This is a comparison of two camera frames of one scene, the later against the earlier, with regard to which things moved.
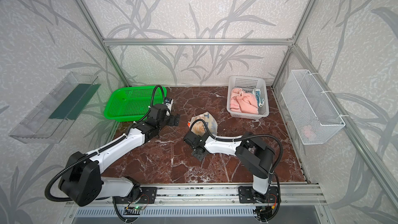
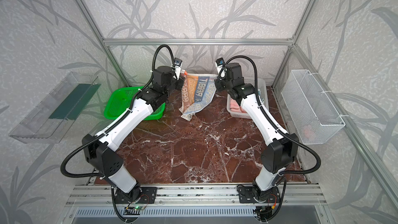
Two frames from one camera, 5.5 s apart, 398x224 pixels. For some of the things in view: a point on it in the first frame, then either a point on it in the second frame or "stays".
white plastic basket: (248, 83) stays
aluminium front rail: (290, 194) stays
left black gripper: (172, 120) -> (180, 84)
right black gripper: (198, 152) -> (218, 85)
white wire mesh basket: (314, 117) stays
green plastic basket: (131, 103) stays
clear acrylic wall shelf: (50, 121) stays
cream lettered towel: (199, 127) -> (198, 90)
